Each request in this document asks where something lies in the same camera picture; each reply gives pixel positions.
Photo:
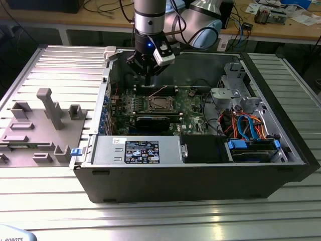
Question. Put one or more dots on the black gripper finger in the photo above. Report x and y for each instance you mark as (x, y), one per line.
(158, 69)
(133, 62)

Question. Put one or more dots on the thin metal locking lever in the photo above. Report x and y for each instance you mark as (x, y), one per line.
(160, 91)

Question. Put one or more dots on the silver CPU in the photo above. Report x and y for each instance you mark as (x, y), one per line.
(161, 103)

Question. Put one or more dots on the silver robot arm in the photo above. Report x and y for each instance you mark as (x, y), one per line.
(149, 15)

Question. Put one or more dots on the CPU socket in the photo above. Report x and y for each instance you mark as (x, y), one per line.
(150, 108)

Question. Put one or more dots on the finned CPU cooler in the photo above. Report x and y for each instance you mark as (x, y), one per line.
(262, 16)

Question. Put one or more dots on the pale grey plastic block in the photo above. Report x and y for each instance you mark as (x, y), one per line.
(110, 52)

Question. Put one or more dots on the wooden desk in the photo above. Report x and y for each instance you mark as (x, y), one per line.
(100, 17)

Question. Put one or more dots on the black graphics card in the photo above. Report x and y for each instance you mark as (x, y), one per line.
(155, 123)

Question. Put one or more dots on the green motherboard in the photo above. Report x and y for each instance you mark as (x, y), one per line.
(190, 118)

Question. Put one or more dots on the white printed label box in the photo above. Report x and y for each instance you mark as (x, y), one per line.
(222, 44)

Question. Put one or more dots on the silver metal drive cage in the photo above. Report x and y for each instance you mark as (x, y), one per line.
(225, 94)

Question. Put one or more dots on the grey power supply unit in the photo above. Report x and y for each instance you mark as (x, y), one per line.
(107, 150)

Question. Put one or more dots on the small black adapter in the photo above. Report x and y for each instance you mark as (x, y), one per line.
(248, 26)

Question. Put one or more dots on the black flat box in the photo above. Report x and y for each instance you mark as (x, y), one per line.
(45, 5)

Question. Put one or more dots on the blue plastic latch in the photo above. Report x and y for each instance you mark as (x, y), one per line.
(76, 152)

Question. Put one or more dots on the black and silver PC case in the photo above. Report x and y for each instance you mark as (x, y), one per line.
(175, 183)

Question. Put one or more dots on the grey plastic parts rack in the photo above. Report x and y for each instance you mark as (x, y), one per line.
(37, 135)

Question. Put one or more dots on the hard disk in blue carrier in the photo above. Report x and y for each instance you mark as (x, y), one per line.
(250, 153)

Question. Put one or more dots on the grey electronic device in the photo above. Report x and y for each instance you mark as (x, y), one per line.
(278, 17)

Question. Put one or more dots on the blue box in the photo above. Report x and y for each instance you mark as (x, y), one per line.
(296, 3)

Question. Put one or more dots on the white papers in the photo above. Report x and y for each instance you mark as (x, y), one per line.
(304, 20)

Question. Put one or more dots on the white camera on black bracket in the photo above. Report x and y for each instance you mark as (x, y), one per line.
(164, 58)

